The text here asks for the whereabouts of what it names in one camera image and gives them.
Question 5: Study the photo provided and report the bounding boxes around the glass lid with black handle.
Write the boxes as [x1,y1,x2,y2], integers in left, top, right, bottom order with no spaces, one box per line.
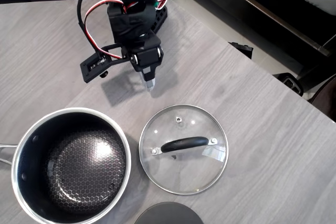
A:
[138,104,229,196]

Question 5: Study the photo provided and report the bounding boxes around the black cable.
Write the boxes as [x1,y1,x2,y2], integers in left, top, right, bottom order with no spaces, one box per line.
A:
[76,0,99,49]

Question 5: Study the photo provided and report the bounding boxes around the black nonstick saucepan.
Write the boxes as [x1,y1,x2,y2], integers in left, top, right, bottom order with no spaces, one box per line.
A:
[0,107,132,224]

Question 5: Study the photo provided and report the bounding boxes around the dark brown round object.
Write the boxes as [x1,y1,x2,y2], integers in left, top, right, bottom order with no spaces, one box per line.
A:
[308,74,336,124]

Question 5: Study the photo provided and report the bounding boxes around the dark grey round object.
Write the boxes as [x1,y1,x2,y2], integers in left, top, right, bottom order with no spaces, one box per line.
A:
[133,202,204,224]

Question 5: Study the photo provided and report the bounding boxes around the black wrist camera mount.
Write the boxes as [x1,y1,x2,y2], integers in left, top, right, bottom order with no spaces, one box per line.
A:
[80,44,124,84]

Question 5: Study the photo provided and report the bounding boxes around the black perforated arm base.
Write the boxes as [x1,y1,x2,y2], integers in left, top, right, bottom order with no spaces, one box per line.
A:
[151,6,169,35]

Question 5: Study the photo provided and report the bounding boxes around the black table clamp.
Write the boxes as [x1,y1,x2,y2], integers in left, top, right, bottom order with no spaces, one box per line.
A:
[227,41,254,60]
[272,72,305,97]

